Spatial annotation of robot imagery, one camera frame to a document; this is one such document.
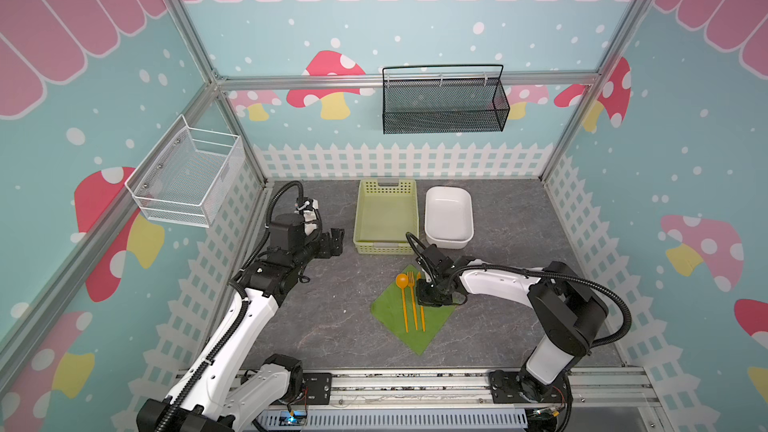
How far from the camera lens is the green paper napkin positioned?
84 centimetres

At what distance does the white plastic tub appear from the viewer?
99cm

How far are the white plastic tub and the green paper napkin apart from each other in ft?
0.71
